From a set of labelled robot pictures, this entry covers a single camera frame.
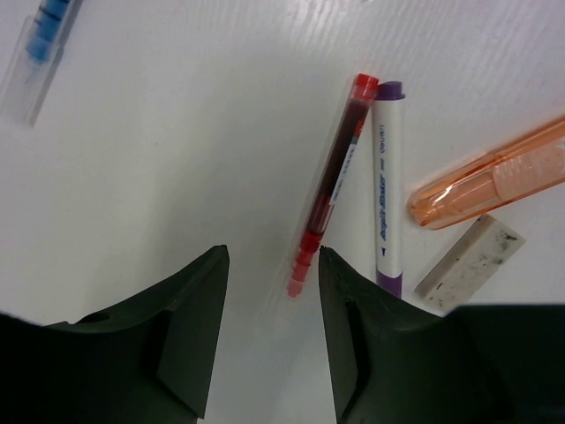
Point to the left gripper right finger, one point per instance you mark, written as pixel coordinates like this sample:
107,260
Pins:
392,362

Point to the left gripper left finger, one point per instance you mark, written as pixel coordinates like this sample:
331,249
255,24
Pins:
146,359

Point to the grey eraser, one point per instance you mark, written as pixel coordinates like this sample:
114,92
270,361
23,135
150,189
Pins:
469,264

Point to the orange highlighter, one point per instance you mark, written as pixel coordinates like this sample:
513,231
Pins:
509,173

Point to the purple capped white marker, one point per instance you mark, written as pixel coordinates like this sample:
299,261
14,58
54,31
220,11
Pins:
388,138

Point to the red ink refill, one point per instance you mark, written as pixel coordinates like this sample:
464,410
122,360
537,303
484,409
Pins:
323,192

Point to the blue ink refill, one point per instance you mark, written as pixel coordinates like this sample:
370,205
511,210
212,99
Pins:
35,59

